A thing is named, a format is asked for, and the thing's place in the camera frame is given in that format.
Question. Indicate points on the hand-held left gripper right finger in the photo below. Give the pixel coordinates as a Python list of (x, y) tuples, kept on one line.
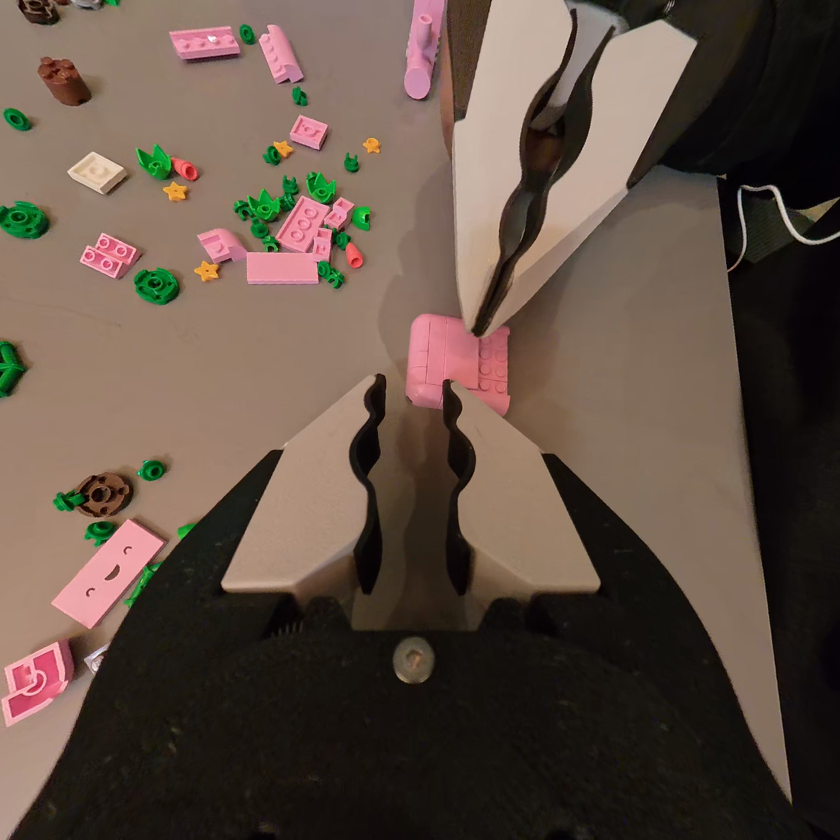
[(525, 525)]

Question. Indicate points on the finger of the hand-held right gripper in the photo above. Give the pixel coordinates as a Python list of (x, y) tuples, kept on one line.
[(489, 164), (604, 144)]

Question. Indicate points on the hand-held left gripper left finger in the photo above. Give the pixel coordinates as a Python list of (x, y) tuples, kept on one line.
[(295, 525)]

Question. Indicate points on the pink square brick base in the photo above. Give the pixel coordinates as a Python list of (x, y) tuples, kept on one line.
[(423, 367)]

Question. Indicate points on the pink plate with holes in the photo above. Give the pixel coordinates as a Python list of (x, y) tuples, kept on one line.
[(300, 224)]

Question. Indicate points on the person's right forearm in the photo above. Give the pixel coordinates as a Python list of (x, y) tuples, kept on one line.
[(781, 79)]

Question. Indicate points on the person's right hand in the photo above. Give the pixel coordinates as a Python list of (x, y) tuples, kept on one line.
[(544, 148)]

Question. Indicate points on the pink and brown brick figure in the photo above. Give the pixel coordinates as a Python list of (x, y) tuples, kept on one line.
[(420, 72)]

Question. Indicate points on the coral cone piece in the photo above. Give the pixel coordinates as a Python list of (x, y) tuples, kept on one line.
[(354, 256), (187, 170)]

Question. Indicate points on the green octagonal web piece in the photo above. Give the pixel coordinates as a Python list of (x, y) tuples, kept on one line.
[(141, 584), (8, 371)]

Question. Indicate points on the dark brown round plate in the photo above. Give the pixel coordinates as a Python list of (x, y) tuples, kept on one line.
[(115, 499)]

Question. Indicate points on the pink square jumper plate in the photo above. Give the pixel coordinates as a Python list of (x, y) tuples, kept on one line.
[(308, 132)]

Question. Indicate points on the pink face tile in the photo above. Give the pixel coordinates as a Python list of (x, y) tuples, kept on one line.
[(108, 574)]

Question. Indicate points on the cluster of green leaf pieces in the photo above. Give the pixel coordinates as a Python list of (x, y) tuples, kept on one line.
[(262, 207)]

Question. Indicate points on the pink half cylinder brick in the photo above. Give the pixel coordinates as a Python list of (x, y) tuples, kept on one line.
[(281, 54)]

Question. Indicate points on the pink corner panel brick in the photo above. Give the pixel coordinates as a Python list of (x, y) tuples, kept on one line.
[(56, 663)]

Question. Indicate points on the person's black clothing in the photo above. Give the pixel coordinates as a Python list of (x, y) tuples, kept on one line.
[(794, 459)]

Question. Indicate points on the pink curved brick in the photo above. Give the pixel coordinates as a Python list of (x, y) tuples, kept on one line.
[(213, 246)]

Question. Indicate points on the pink stepped studded plate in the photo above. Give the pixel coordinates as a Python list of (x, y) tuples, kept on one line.
[(108, 256)]

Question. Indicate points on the green spiky leaf element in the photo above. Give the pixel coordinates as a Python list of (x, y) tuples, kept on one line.
[(154, 164)]

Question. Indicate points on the white square plate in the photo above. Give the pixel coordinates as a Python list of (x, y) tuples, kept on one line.
[(97, 173)]

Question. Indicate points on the brown round brick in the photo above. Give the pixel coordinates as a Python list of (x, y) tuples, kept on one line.
[(65, 82)]

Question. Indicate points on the small dark brown piece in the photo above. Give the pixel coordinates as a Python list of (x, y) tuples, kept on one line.
[(39, 12)]

